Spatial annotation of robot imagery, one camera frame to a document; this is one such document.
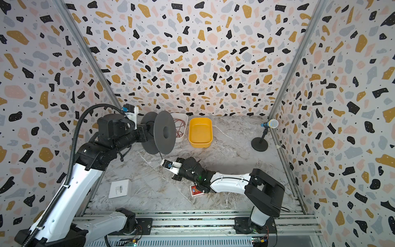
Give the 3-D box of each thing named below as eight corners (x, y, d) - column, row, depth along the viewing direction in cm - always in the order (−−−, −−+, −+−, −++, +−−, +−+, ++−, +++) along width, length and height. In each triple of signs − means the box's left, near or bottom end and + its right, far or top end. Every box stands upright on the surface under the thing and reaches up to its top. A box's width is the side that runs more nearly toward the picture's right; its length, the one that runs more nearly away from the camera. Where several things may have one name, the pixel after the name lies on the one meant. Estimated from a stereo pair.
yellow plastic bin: (187, 148, 106) (186, 142, 101) (190, 123, 122) (189, 117, 117) (213, 148, 107) (213, 142, 102) (212, 123, 122) (212, 117, 117)
